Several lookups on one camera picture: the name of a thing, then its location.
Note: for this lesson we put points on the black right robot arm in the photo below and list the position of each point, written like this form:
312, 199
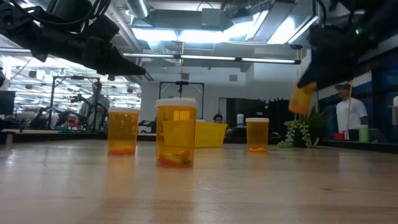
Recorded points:
382, 12

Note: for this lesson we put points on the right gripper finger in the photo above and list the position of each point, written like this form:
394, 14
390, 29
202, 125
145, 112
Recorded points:
323, 73

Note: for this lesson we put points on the black left gripper knob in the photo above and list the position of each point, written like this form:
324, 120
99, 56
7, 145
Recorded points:
94, 49

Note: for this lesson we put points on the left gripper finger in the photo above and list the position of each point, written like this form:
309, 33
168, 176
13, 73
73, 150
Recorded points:
119, 67
140, 73

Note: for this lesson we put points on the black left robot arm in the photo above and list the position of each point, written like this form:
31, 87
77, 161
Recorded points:
18, 28

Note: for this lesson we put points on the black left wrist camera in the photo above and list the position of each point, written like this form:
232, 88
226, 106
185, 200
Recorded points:
102, 29

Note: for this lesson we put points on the white canister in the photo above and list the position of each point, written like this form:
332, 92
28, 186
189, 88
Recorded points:
240, 120

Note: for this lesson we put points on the orange pill bottle white cap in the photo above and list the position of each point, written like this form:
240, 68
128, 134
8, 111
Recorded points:
257, 137
122, 133
300, 101
176, 155

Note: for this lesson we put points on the long ceiling light bar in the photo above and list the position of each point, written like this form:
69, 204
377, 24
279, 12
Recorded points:
205, 58

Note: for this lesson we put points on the person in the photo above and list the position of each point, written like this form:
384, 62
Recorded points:
218, 118
348, 115
93, 109

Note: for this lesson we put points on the black background rig frame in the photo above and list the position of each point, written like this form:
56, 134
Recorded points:
77, 77
182, 83

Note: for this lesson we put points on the red container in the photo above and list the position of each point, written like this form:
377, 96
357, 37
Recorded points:
339, 136

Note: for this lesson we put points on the black monitor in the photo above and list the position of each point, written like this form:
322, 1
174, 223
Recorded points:
7, 102

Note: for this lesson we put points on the potted succulent with trailing strand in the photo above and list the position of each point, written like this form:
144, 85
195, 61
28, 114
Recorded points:
292, 130

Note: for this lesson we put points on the yellow plastic basket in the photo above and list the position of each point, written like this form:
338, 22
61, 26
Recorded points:
211, 134

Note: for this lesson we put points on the black aluminium table frame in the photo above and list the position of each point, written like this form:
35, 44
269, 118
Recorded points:
77, 137

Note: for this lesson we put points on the green cup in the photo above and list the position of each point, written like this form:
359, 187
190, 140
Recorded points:
363, 134

